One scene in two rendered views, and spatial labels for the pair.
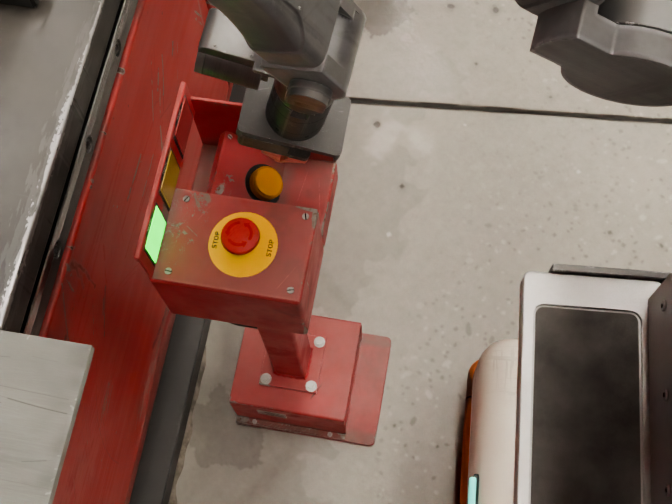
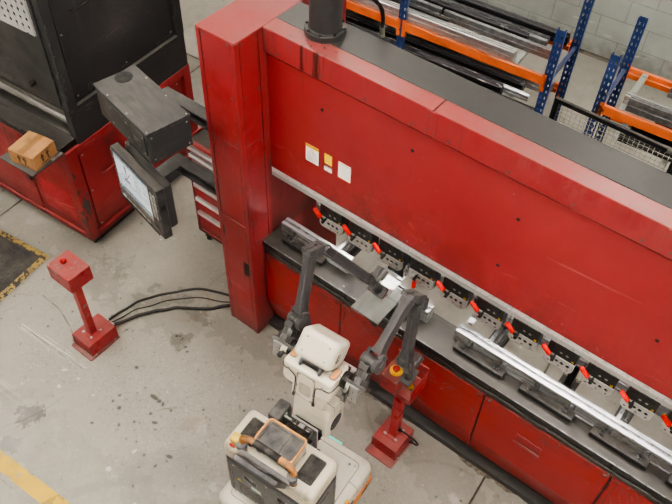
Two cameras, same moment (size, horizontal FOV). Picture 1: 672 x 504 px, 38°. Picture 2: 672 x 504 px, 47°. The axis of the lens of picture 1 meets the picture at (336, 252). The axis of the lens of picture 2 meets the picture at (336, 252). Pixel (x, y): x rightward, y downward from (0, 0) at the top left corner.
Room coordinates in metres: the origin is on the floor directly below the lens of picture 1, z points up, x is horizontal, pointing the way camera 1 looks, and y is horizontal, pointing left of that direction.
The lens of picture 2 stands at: (0.83, -2.13, 4.35)
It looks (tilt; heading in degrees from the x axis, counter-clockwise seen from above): 49 degrees down; 110
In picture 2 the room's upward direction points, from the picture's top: 3 degrees clockwise
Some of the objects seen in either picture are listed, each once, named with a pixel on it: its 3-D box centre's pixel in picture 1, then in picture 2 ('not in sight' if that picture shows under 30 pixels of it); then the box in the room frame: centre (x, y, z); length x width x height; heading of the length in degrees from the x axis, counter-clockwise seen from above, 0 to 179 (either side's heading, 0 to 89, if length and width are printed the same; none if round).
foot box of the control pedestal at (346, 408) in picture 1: (312, 372); (390, 440); (0.42, 0.06, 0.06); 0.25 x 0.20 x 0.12; 74
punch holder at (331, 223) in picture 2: not in sight; (335, 216); (-0.20, 0.60, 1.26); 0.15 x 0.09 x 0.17; 164
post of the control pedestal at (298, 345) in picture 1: (278, 313); (397, 410); (0.42, 0.09, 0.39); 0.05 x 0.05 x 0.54; 74
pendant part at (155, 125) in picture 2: not in sight; (152, 161); (-1.15, 0.34, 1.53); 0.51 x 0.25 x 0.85; 153
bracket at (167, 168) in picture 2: not in sight; (188, 181); (-1.12, 0.58, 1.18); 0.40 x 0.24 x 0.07; 164
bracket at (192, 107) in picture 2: not in sight; (177, 116); (-1.12, 0.58, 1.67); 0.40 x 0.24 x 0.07; 164
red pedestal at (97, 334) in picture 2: not in sight; (82, 304); (-1.65, 0.00, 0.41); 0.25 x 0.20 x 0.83; 74
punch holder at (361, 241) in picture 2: not in sight; (364, 233); (-0.01, 0.54, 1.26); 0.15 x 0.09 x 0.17; 164
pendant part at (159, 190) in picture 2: not in sight; (146, 188); (-1.14, 0.24, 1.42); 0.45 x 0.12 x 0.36; 153
